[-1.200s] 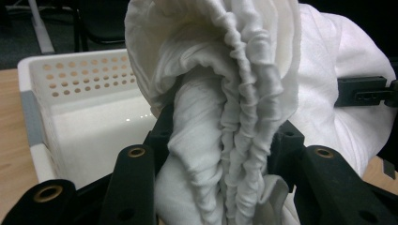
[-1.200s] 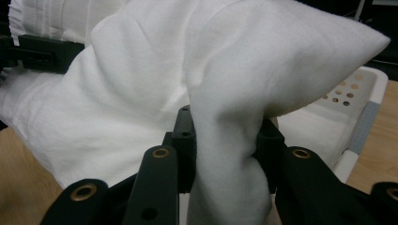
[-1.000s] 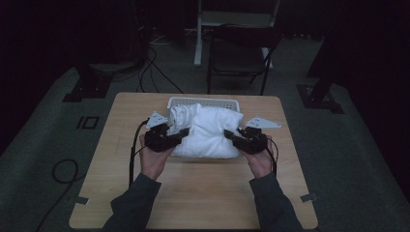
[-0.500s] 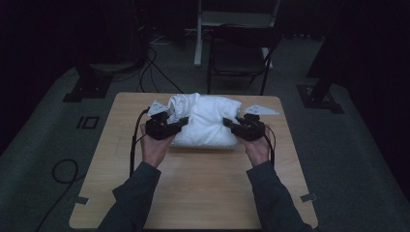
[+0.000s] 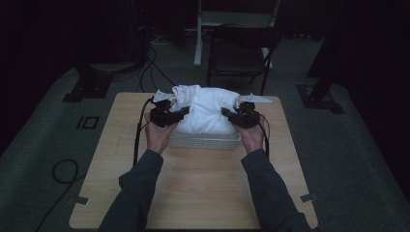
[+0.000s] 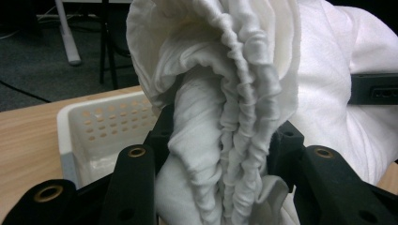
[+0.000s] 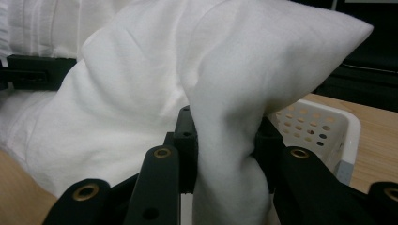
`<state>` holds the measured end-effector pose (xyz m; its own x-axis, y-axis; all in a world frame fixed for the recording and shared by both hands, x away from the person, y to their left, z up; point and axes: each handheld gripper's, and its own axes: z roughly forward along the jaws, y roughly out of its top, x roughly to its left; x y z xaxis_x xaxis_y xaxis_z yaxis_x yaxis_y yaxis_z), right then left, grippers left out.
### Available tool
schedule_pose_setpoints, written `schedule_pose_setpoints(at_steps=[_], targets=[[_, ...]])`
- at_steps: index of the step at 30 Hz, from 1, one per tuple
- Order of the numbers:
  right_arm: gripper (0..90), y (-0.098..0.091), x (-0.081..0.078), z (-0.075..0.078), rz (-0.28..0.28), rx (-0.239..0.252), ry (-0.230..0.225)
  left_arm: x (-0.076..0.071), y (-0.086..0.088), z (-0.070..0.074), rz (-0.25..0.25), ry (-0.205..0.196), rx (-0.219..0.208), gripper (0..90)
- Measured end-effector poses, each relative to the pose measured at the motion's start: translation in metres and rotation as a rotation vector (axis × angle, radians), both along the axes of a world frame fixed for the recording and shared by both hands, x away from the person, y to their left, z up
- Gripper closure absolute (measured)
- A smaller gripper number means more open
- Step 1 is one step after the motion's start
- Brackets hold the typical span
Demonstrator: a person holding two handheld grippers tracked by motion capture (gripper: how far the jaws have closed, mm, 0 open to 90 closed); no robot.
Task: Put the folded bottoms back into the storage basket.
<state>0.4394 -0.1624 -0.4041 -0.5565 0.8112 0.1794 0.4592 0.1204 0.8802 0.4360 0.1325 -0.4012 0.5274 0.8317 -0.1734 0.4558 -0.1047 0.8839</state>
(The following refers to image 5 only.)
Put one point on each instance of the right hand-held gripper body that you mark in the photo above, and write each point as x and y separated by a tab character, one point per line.
247	116

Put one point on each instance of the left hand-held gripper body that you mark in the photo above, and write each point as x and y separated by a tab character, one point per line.
162	116

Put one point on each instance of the person's left hand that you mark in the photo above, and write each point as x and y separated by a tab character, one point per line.
158	137

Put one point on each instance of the person's right hand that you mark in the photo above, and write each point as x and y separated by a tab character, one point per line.
252	138

